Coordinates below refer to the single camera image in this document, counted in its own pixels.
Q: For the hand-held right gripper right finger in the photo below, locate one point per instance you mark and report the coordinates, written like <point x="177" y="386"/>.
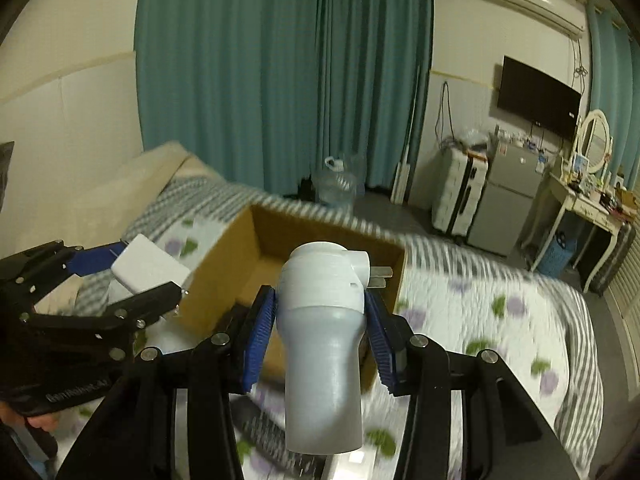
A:
<point x="381" y="347"/>

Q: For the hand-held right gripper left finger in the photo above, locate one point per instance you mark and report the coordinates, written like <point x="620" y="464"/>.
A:
<point x="257" y="345"/>

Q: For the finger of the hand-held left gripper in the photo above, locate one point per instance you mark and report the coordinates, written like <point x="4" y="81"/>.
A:
<point x="95" y="259"/>
<point x="147" y="304"/>

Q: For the white square charger block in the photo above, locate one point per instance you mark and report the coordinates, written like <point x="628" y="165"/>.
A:
<point x="148" y="266"/>

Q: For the white plastic plug adapter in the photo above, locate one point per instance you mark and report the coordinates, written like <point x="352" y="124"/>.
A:
<point x="320" y="340"/>

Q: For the brown cardboard box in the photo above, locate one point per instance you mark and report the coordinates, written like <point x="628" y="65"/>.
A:
<point x="235" y="265"/>

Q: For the person's left hand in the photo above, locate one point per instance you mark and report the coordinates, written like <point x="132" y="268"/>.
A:
<point x="42" y="422"/>

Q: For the beige cushion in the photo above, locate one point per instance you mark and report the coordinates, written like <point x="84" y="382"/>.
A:
<point x="130" y="185"/>

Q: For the dark remote control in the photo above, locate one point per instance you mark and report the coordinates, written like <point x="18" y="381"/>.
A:
<point x="272" y="432"/>

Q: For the bed with floral quilt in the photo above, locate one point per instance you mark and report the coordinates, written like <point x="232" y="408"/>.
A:
<point x="500" y="340"/>

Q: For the clear water jug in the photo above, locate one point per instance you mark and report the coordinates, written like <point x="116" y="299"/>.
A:
<point x="340" y="182"/>

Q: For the white folded stand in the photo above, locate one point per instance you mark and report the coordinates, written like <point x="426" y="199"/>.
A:
<point x="402" y="177"/>

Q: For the white suitcase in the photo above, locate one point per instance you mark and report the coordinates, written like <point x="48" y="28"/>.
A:
<point x="457" y="192"/>

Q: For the grey mini fridge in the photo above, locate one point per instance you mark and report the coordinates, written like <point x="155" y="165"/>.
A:
<point x="505" y="195"/>

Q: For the blue mesh basket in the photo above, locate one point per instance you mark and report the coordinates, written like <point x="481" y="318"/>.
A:
<point x="557" y="255"/>

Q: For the white dressing table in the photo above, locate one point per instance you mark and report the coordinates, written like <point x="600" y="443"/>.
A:
<point x="580" y="210"/>

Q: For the dark ribbed suitcase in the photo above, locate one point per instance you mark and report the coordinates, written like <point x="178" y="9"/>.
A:
<point x="612" y="260"/>

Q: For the teal window curtain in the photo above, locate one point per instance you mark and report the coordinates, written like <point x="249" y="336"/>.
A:
<point x="610" y="90"/>
<point x="280" y="75"/>

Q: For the white oval vanity mirror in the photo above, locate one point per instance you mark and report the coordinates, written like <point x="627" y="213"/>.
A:
<point x="594" y="137"/>

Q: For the black wall television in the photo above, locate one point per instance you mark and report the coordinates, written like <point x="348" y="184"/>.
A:
<point x="537" y="96"/>

